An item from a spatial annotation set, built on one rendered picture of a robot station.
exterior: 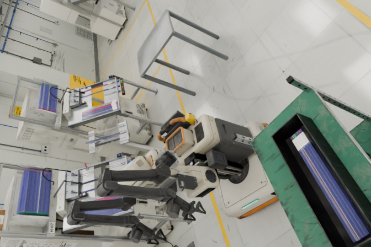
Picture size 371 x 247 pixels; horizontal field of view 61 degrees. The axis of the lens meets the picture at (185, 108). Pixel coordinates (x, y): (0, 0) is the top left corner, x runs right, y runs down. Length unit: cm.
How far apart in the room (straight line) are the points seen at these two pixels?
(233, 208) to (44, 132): 271
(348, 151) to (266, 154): 43
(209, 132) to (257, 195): 66
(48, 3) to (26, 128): 355
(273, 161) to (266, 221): 130
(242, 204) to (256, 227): 33
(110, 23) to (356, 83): 583
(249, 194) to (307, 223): 120
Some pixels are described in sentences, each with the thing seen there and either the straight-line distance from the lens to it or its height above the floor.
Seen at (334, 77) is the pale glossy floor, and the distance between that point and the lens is 278.
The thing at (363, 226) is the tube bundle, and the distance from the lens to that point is 137.
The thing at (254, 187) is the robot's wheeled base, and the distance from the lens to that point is 264.
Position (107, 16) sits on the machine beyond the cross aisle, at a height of 44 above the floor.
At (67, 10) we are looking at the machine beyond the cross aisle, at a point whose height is 124.
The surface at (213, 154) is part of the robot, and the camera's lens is 235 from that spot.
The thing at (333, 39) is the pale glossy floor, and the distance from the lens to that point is 293.
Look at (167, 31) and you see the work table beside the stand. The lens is 348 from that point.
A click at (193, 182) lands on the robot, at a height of 92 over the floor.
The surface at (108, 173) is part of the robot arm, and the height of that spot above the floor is 159.
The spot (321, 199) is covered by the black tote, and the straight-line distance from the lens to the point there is 149.
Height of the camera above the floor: 223
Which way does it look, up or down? 32 degrees down
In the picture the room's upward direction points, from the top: 72 degrees counter-clockwise
